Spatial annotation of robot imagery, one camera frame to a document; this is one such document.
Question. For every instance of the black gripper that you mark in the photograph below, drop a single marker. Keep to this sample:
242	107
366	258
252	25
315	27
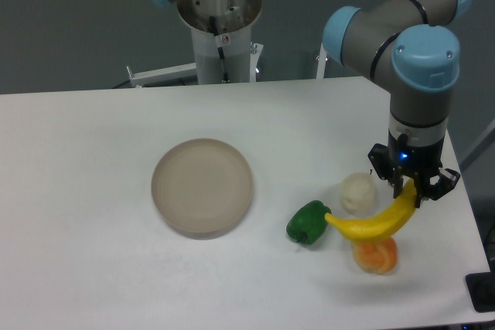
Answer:
422	164

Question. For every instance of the yellow toy banana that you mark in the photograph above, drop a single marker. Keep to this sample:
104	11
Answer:
382	226

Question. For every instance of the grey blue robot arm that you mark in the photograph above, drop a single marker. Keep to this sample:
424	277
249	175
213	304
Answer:
403	46

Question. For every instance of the white toy garlic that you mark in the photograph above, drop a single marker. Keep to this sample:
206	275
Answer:
357	193

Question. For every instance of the orange toy bread knot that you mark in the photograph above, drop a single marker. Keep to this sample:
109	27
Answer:
376	258

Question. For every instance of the grey diagonal table leg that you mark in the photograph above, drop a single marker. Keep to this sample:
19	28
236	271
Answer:
479	145

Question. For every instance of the green toy bell pepper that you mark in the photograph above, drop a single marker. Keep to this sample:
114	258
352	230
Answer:
309	223

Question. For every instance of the black box at table edge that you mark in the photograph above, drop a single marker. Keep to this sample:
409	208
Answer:
481	291

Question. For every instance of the beige round plate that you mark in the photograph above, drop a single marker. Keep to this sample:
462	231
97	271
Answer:
202	187

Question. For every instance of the white metal upright bracket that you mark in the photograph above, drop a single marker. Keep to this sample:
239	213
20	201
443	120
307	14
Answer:
321	60

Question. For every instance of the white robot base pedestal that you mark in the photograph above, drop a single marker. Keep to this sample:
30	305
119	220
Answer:
221	37

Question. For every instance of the white metal frame bar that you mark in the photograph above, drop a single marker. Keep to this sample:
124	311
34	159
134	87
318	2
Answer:
165	77

